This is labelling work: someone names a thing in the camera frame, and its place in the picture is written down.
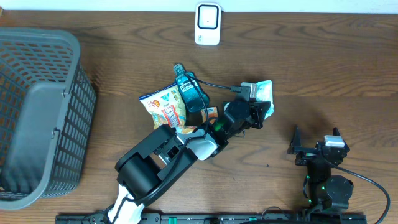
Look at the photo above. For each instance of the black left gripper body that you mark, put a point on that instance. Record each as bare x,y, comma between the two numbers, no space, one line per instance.
257,117

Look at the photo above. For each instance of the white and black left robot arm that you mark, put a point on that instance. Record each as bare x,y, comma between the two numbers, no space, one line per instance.
151,167

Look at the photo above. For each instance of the teal wet wipes pack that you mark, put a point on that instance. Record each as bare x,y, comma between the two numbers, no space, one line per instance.
265,93

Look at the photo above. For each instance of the orange tissue pack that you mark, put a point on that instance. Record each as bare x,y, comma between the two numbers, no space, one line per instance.
211,114

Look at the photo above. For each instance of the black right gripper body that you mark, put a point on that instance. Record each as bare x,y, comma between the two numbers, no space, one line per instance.
306,155

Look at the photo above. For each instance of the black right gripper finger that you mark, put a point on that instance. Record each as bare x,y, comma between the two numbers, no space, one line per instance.
295,144
336,132

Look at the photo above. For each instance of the yellow chips bag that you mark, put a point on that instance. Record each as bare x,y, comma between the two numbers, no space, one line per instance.
166,106

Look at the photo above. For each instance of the teal mouthwash bottle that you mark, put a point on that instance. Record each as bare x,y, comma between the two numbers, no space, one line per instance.
194,97

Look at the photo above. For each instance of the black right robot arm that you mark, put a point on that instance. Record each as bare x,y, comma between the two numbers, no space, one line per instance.
326,193

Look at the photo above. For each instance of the white barcode scanner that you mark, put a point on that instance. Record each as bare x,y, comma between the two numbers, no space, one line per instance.
207,24

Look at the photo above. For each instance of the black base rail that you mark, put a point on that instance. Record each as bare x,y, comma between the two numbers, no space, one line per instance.
156,218

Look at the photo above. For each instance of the grey plastic shopping basket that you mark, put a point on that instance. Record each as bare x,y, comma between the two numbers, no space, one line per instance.
47,108

